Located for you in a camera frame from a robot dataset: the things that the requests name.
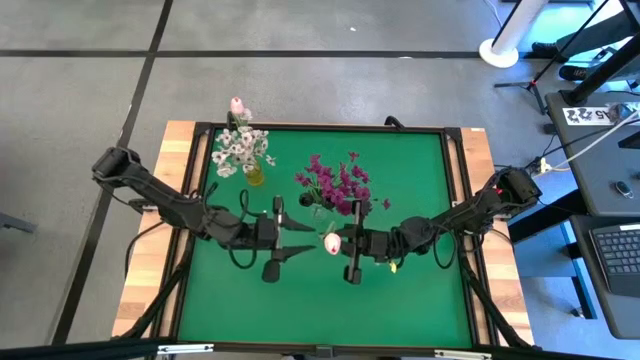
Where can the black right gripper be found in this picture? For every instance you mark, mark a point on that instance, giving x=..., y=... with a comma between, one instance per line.
x=377, y=246

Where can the silver frame bracket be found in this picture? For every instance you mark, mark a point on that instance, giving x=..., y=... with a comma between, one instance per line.
x=462, y=355
x=185, y=348

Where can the black table frame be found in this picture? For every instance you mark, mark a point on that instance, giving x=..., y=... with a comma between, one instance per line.
x=325, y=127

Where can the dark gray desk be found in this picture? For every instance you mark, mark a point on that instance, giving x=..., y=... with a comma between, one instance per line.
x=620, y=315

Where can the black desk leg beam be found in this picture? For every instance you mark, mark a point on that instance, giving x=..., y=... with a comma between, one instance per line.
x=605, y=70

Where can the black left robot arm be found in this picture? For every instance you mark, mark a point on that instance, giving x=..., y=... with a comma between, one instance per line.
x=160, y=200

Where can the clear glass vase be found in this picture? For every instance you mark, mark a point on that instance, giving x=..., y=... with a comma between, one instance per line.
x=320, y=215

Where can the person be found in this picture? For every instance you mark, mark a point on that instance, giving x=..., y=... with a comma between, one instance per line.
x=585, y=35

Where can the white pole with round base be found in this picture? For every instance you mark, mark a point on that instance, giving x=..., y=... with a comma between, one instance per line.
x=510, y=30

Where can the green table mat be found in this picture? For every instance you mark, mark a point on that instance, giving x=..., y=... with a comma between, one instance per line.
x=400, y=310

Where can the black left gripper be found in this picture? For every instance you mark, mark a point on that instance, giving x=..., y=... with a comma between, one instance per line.
x=262, y=234

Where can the yellow glass vase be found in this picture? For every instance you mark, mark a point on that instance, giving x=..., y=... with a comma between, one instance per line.
x=255, y=176

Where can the pink artificial tulip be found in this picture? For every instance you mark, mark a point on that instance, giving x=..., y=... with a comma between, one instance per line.
x=332, y=243
x=237, y=105

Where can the large white artificial flower bunch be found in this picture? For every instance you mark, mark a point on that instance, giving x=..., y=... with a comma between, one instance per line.
x=225, y=157

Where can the black tripod stand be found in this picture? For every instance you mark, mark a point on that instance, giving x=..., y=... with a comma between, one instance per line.
x=537, y=80

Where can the printed paper label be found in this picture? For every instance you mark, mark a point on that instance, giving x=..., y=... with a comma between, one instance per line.
x=587, y=116

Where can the black artificial rose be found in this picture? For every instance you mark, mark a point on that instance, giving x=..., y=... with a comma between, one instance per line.
x=306, y=199

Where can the black keyboard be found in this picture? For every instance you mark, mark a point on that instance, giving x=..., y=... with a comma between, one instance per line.
x=617, y=252

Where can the black key fob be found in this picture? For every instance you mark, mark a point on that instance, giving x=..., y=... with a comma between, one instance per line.
x=624, y=189

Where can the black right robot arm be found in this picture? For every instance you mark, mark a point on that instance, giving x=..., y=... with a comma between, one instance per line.
x=470, y=215

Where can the gray furniture foot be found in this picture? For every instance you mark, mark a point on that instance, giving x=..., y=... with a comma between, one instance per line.
x=15, y=223

